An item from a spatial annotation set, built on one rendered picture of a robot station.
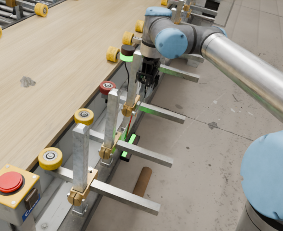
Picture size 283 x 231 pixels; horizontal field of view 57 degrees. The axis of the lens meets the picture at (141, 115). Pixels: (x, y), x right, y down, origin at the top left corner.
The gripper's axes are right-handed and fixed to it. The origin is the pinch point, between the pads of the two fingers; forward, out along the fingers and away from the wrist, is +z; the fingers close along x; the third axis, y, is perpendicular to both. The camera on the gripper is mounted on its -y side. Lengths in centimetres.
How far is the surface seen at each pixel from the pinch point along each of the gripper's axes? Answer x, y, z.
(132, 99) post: -6.5, -3.9, 7.5
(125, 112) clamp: -8.3, -1.1, 13.9
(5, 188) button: -6, 72, -24
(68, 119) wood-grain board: -25.6, 20.8, 8.5
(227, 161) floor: 65, -82, 101
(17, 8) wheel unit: -117, -66, 6
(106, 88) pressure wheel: -21.1, -6.2, 7.8
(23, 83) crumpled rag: -54, 10, 7
